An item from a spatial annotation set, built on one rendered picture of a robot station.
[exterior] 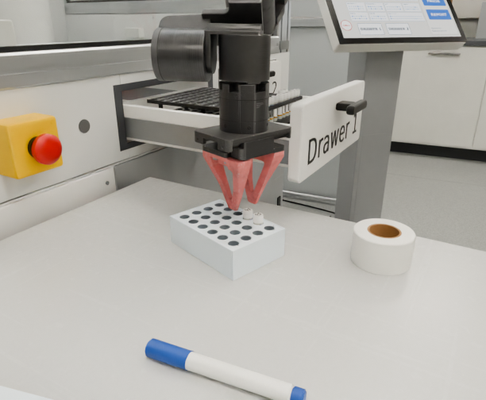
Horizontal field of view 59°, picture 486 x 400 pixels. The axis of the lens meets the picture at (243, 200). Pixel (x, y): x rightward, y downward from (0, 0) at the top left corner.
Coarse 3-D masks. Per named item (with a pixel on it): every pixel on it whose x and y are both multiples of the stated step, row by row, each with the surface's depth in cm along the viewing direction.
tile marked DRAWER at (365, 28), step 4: (360, 24) 142; (364, 24) 142; (368, 24) 143; (372, 24) 143; (376, 24) 144; (380, 24) 144; (360, 28) 141; (364, 28) 142; (368, 28) 142; (372, 28) 142; (376, 28) 143; (380, 28) 143; (360, 32) 140; (364, 32) 141; (368, 32) 141; (372, 32) 142; (376, 32) 142; (380, 32) 143
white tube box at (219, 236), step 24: (192, 216) 55; (216, 216) 55; (240, 216) 55; (192, 240) 52; (216, 240) 48; (240, 240) 49; (264, 240) 49; (216, 264) 49; (240, 264) 48; (264, 264) 51
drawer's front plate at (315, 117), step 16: (320, 96) 61; (336, 96) 66; (352, 96) 73; (304, 112) 56; (320, 112) 61; (336, 112) 67; (304, 128) 57; (320, 128) 63; (336, 128) 69; (352, 128) 77; (304, 144) 58; (288, 160) 59; (304, 160) 60; (320, 160) 65; (288, 176) 60; (304, 176) 61
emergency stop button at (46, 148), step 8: (40, 136) 54; (48, 136) 54; (32, 144) 54; (40, 144) 53; (48, 144) 54; (56, 144) 55; (32, 152) 54; (40, 152) 54; (48, 152) 54; (56, 152) 56; (40, 160) 54; (48, 160) 55; (56, 160) 56
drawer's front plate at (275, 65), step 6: (276, 60) 117; (270, 66) 113; (276, 66) 116; (276, 72) 117; (270, 78) 115; (276, 78) 118; (270, 84) 115; (276, 84) 119; (270, 90) 116; (276, 90) 119
